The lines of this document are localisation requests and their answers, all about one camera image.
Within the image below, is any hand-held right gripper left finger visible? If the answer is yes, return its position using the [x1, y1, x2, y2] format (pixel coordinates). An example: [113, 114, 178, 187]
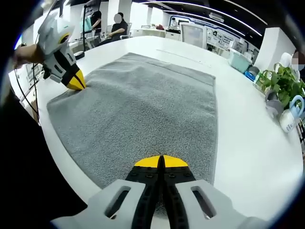
[51, 155, 162, 229]

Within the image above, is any ceiling air conditioner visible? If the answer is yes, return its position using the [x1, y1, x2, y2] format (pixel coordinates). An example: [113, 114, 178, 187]
[209, 12, 225, 22]

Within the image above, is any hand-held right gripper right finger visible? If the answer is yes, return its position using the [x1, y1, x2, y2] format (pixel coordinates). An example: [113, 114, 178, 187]
[163, 155, 265, 229]

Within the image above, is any grey office chair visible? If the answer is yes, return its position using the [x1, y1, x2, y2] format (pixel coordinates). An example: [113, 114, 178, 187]
[120, 22, 133, 40]

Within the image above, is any black cable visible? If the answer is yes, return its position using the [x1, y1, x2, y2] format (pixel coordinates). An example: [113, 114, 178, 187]
[13, 62, 41, 126]

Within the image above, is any black stand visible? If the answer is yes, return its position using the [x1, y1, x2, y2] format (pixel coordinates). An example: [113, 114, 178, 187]
[73, 4, 90, 60]

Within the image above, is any white jug with blue handle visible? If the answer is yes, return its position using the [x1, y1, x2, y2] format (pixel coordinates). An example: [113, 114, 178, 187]
[279, 95, 305, 133]

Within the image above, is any green white carton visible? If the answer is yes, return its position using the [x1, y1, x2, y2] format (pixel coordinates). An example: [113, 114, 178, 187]
[253, 71, 266, 90]

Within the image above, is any person's left hand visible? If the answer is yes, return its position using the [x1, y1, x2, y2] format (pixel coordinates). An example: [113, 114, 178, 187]
[25, 44, 45, 65]

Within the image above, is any person's dark clothing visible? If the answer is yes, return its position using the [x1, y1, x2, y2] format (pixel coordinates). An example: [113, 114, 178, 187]
[0, 93, 88, 229]

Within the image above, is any green potted plant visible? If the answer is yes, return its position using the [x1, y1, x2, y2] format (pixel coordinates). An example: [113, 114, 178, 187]
[261, 63, 305, 108]

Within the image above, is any white office chair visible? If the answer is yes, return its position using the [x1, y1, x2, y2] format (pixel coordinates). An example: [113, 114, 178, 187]
[180, 22, 207, 50]

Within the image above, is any grey towel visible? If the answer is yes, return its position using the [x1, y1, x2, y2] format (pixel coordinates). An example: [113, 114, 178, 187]
[46, 52, 219, 218]

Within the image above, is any light blue storage box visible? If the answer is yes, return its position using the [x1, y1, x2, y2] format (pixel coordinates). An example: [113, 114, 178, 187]
[228, 48, 252, 73]

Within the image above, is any white background desk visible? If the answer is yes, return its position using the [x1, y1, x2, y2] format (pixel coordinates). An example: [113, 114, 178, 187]
[131, 25, 166, 38]

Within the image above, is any grey curved object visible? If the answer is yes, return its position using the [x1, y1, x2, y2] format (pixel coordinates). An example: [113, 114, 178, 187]
[265, 92, 285, 119]

